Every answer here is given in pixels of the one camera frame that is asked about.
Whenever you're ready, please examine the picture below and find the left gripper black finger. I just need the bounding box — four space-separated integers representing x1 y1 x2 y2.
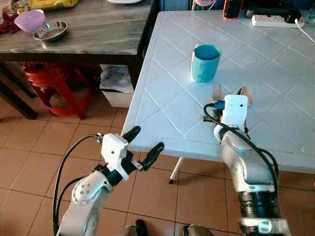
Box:
123 126 142 144
142 142 165 167

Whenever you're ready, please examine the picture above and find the white table leg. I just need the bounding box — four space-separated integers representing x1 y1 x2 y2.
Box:
169 157 184 185

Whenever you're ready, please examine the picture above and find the white storage box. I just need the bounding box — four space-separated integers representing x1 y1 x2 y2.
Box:
100 64 134 108

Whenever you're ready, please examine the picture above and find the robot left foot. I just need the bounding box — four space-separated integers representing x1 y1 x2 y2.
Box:
123 219 148 236

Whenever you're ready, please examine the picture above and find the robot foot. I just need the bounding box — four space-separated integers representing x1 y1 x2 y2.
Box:
123 219 148 236
182 224 215 236

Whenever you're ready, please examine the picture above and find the metal fork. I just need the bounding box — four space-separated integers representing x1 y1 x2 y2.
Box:
212 83 222 102

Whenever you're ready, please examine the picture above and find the red plastic stool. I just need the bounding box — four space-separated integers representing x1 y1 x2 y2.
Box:
22 61 97 119

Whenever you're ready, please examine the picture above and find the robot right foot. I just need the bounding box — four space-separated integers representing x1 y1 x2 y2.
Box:
182 224 215 236

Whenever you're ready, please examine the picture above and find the blue plastic mug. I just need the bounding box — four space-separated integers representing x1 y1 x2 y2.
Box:
191 44 222 83

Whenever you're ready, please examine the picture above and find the metal spoon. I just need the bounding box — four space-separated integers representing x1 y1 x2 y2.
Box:
235 86 252 107

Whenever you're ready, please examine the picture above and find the dark wooden table leg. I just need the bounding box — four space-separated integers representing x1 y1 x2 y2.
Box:
0 61 38 120

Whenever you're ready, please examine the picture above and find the stainless steel bowl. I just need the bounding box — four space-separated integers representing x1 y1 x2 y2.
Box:
32 20 68 43

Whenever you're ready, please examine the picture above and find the yellow package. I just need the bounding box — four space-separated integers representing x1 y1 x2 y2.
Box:
29 0 79 10

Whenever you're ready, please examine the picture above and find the pink plastic bowl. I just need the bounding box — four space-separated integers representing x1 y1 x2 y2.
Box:
14 9 46 33

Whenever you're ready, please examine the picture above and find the red and black phone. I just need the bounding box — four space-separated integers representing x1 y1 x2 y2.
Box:
222 0 244 20

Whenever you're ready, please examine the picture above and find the teal plastic bottle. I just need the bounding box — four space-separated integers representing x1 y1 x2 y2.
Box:
303 7 315 23

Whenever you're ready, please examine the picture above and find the dark red cloth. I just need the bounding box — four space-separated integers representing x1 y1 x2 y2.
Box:
0 12 20 35

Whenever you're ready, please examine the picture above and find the white power strip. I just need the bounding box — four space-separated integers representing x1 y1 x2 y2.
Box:
252 14 302 28

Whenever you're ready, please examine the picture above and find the black plug adapter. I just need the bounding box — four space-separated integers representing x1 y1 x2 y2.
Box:
284 7 302 23

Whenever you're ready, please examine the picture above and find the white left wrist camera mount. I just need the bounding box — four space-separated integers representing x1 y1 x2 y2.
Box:
101 133 130 168

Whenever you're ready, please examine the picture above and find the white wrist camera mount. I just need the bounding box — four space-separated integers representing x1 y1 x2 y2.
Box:
101 133 130 168
221 94 249 126

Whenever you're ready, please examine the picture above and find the long black left arm cable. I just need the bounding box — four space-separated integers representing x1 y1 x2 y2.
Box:
52 134 102 236

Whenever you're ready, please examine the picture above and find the short black left arm cable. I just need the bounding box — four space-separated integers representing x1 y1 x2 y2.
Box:
57 176 85 222

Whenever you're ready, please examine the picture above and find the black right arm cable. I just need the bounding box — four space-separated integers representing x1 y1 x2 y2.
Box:
203 101 280 192

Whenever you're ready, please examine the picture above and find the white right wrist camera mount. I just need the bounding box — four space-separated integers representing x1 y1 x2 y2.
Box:
221 94 249 126

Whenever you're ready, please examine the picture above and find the white power cable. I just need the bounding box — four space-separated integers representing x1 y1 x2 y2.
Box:
295 20 315 43

